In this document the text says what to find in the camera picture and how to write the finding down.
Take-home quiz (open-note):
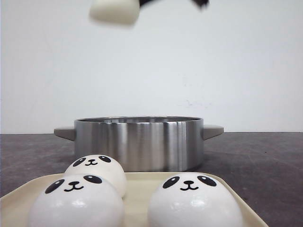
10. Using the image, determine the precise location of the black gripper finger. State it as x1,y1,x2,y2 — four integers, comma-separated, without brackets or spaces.
191,0,210,11

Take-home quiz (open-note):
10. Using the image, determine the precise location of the white panda bun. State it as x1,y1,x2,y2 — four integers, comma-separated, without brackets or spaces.
147,172,243,227
89,0,140,25
64,154,127,198
28,174,125,227

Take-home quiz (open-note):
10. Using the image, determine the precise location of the stainless steel steamer pot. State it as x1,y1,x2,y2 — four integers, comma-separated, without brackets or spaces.
53,116,224,172

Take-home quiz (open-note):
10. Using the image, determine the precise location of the cream plastic tray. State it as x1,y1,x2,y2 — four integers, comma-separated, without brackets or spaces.
0,172,267,227

